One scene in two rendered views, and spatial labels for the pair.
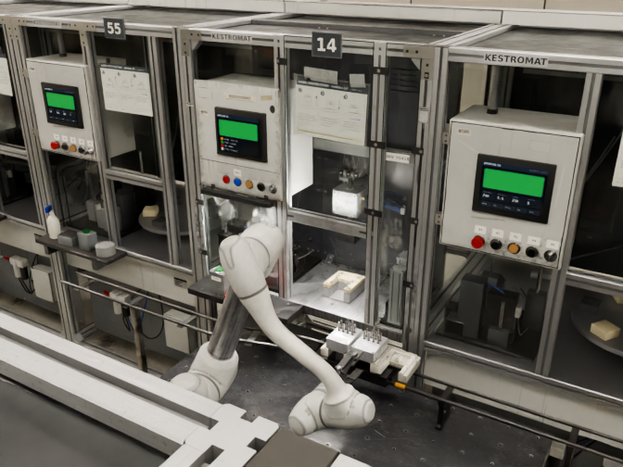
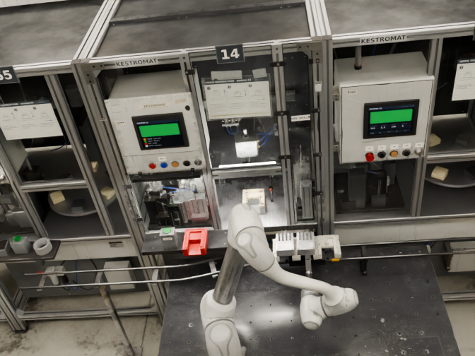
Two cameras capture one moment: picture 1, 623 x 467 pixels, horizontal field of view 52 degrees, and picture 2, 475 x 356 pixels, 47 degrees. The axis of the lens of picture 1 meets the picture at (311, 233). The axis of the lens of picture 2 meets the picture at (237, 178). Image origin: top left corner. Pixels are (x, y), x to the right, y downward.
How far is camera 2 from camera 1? 1.24 m
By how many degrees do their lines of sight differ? 25
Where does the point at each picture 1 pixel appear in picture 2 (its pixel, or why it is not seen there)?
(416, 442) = (359, 289)
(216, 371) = (228, 312)
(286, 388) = (254, 292)
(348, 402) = (343, 299)
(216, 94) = (130, 107)
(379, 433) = not seen: hidden behind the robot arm
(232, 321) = (235, 279)
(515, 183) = (393, 116)
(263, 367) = not seen: hidden behind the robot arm
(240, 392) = not seen: hidden behind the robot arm
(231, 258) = (253, 251)
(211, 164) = (136, 158)
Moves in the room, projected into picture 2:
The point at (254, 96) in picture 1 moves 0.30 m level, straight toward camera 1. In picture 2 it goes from (169, 102) to (201, 129)
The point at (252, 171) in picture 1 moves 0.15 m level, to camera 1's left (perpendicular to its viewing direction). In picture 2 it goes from (176, 155) to (149, 166)
